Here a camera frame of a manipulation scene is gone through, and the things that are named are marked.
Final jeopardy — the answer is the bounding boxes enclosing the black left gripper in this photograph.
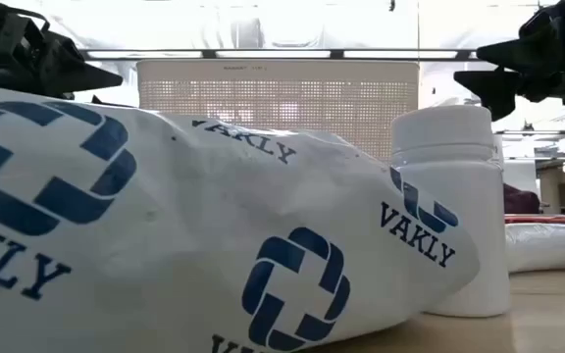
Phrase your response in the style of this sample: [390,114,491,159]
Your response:
[0,0,134,108]

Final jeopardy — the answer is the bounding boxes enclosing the white plastic pill bottle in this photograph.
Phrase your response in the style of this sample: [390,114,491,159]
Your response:
[389,104,512,319]

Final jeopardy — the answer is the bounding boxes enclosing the white pouch with blue print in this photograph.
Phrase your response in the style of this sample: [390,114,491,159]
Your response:
[0,81,481,353]

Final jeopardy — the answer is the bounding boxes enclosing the white perforated plastic basket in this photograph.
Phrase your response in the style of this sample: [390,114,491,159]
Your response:
[135,59,420,164]

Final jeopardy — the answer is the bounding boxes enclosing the maroon cloth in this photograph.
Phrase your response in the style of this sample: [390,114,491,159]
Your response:
[502,183,541,216]

